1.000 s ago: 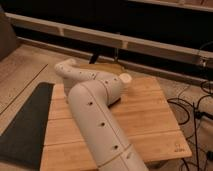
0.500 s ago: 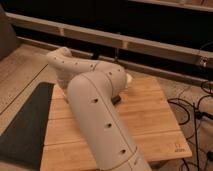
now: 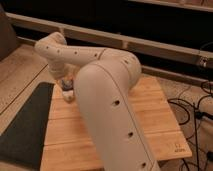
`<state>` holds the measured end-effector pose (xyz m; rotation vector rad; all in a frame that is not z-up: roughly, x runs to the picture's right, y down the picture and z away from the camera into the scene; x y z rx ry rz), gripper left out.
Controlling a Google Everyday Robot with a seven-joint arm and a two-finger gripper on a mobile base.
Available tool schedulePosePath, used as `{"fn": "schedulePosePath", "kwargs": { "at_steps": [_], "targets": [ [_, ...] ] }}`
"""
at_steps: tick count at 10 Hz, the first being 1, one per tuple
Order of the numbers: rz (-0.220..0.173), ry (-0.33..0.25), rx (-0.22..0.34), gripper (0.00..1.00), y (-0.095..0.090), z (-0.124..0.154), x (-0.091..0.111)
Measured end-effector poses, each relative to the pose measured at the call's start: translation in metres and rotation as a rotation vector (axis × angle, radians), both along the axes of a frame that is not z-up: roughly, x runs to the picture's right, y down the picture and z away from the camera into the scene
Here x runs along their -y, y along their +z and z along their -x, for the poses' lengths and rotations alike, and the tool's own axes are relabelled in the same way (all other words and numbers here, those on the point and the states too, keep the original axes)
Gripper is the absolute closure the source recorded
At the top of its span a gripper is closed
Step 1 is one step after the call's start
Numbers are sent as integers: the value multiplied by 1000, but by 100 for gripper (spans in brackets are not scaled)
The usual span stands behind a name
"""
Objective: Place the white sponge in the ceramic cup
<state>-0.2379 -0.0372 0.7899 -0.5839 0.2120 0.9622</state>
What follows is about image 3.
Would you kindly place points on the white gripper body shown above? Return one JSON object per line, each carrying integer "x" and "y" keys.
{"x": 61, "y": 78}

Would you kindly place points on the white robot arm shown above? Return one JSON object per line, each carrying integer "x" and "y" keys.
{"x": 101, "y": 89}

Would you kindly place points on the blue small object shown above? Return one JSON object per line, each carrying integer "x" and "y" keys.
{"x": 67, "y": 85}

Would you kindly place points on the wooden table board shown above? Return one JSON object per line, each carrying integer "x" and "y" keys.
{"x": 68, "y": 145}

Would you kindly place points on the black floor mat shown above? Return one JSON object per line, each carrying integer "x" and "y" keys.
{"x": 23, "y": 141}

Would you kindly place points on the long wooden rail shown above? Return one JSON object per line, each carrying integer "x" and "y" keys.
{"x": 197, "y": 57}

